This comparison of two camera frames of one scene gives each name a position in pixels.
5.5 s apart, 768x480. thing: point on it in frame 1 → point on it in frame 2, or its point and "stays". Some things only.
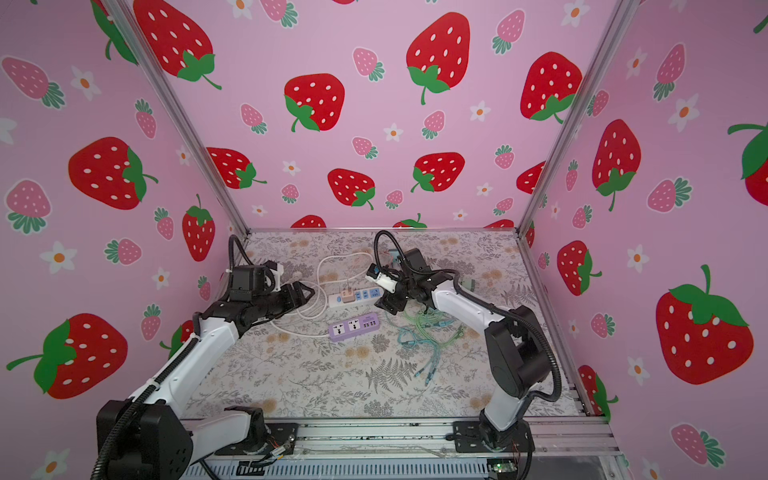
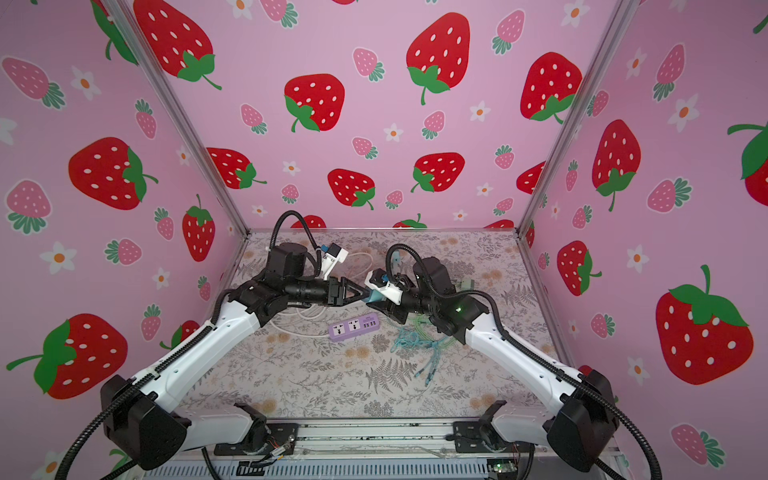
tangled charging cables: x=432 y=333 stays
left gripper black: x=296 y=299 → x=337 y=296
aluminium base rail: x=413 y=450 stays
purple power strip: x=354 y=327 stays
